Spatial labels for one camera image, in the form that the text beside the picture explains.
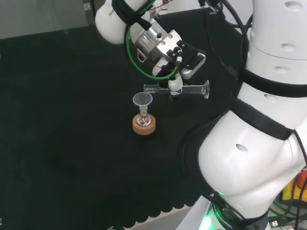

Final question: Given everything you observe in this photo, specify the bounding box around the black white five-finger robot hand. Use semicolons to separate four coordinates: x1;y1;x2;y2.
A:
152;62;185;102

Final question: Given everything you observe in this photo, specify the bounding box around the clear graduated cylinder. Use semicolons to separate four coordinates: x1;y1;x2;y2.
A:
143;80;210;100

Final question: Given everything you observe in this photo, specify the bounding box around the clear round-bottom flask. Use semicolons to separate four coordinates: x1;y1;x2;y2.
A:
136;109;151;127

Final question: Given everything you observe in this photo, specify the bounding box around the clear plastic funnel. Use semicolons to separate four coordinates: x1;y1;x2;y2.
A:
132;92;153;114

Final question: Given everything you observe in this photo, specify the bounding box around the black cloth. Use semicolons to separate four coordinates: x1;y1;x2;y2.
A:
0;6;248;230

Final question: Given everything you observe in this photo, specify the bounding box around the yellow stop button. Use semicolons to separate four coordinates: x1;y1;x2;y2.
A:
282;170;307;209

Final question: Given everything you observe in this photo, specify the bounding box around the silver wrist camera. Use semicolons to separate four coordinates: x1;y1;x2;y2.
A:
167;40;207;80

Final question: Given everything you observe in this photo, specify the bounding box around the thin red wire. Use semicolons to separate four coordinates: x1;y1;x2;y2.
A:
129;35;178;72

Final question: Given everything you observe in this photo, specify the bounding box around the green cable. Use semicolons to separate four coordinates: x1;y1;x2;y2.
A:
124;0;179;81

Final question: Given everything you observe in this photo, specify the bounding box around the cork ring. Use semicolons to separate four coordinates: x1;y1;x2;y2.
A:
132;114;157;136

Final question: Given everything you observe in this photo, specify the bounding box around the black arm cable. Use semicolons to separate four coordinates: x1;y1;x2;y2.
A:
198;0;254;52

